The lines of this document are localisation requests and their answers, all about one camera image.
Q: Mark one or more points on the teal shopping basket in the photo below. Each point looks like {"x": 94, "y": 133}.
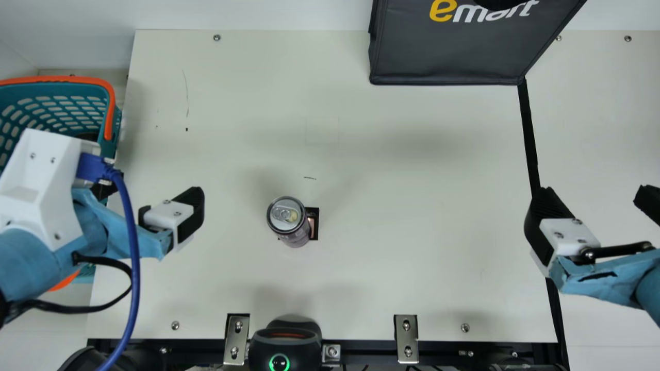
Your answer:
{"x": 51, "y": 108}

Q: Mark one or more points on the black strip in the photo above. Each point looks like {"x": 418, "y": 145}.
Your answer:
{"x": 528, "y": 134}

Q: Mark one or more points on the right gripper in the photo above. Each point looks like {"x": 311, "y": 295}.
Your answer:
{"x": 619, "y": 278}

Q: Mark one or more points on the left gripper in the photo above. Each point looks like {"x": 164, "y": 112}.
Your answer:
{"x": 31, "y": 268}

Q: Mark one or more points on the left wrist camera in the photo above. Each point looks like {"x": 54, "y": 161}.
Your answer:
{"x": 36, "y": 180}

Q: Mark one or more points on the purple can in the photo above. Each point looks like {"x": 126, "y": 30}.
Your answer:
{"x": 286, "y": 216}

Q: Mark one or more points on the dark grey bag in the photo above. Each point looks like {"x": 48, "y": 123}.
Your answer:
{"x": 454, "y": 51}

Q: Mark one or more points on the small square scanner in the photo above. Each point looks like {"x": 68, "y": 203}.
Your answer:
{"x": 313, "y": 224}

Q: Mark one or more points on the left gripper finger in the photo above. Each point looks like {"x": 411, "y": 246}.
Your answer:
{"x": 188, "y": 211}

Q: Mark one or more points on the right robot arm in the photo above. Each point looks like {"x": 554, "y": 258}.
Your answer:
{"x": 515, "y": 367}

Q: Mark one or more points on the black device with green light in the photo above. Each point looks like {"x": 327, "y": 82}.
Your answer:
{"x": 283, "y": 350}

